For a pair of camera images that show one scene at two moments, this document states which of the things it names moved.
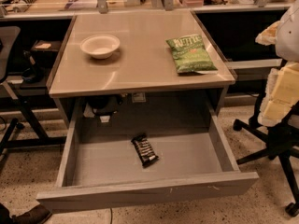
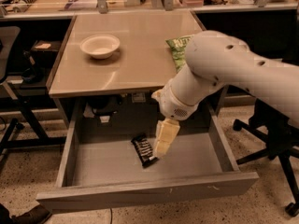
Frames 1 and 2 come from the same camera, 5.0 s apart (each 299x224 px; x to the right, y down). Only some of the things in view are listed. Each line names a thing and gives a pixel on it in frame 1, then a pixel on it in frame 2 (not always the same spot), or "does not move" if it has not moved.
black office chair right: [280, 138] does not move
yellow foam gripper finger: [281, 94] → [165, 133]
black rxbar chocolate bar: [144, 150] does not move
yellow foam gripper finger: [268, 35] → [157, 94]
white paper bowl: [100, 46] does not move
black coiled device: [24, 2] does not move
